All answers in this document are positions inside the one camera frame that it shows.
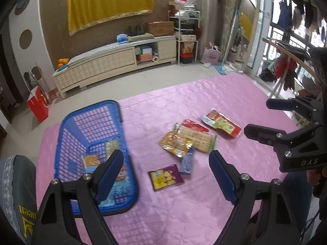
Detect green folded cloth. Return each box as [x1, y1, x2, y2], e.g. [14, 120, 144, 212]
[127, 33, 155, 43]

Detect brown cardboard box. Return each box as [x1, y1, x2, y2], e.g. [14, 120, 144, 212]
[146, 20, 175, 37]

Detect plain round wall panel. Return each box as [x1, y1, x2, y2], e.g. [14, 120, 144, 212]
[20, 29, 33, 49]

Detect person's right hand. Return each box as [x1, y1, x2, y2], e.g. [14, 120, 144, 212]
[307, 168, 323, 185]

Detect white shelf rack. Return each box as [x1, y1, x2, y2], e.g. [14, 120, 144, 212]
[175, 9, 201, 64]

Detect wooden drying rail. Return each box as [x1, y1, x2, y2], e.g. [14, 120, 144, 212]
[263, 38, 327, 82]

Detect red paper bag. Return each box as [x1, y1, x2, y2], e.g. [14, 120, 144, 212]
[26, 85, 49, 123]

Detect patterned beige curtain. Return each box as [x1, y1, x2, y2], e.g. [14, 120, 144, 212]
[218, 0, 242, 64]

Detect blue plastic basket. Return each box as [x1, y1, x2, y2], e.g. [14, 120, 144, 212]
[54, 100, 140, 216]

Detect grey crown print cushion cover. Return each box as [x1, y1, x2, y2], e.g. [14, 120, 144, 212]
[0, 155, 39, 245]

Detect clear cracker packet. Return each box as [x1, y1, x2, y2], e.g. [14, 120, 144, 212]
[175, 123, 218, 152]

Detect pink tablecloth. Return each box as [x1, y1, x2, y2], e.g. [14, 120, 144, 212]
[33, 73, 308, 245]

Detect clear bread packet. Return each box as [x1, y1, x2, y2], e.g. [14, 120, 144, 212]
[105, 139, 121, 159]

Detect dark wooden door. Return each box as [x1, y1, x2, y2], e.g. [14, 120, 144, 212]
[0, 41, 24, 123]

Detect black router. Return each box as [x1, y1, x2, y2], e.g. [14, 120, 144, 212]
[128, 25, 145, 36]

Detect row of hanging clothes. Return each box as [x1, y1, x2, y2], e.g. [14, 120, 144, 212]
[272, 0, 327, 42]

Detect red garment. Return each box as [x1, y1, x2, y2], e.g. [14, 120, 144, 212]
[274, 56, 298, 90]

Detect cream television cabinet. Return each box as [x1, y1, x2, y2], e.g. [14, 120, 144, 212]
[52, 36, 177, 99]

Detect printed snack box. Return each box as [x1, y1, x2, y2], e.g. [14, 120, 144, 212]
[182, 42, 196, 56]

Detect red striped snack packet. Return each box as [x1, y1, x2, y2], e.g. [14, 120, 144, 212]
[182, 119, 210, 133]

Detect purple yellow snack packet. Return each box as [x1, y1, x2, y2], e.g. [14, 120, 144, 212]
[148, 164, 185, 191]

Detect yellow orange snack packet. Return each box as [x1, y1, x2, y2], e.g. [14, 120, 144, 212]
[158, 131, 196, 158]

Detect yellow cloth cover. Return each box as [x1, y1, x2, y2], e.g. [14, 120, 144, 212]
[67, 0, 154, 36]

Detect pink bag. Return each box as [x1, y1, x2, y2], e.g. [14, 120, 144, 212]
[202, 43, 222, 66]

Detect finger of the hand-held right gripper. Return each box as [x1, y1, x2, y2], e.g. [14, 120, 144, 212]
[244, 124, 287, 146]
[266, 97, 301, 112]

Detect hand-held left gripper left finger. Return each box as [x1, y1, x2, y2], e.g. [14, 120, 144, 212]
[32, 149, 124, 245]

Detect blue mop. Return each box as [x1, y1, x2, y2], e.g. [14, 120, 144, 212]
[215, 9, 241, 75]

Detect arched standing mirror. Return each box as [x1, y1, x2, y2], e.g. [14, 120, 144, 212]
[236, 0, 267, 70]

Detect tower air conditioner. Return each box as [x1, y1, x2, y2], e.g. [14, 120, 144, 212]
[198, 0, 224, 57]

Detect light blue snack packet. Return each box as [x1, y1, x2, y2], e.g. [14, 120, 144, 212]
[98, 166, 129, 208]

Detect person's dark trousers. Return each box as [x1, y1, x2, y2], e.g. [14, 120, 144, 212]
[283, 171, 314, 235]

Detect round wall panel blue disc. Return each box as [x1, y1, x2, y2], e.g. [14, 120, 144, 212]
[14, 0, 31, 16]

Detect small blue snack packet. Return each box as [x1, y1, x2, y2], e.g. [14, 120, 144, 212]
[179, 147, 196, 175]

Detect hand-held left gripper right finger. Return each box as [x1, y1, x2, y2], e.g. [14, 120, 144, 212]
[209, 150, 302, 245]

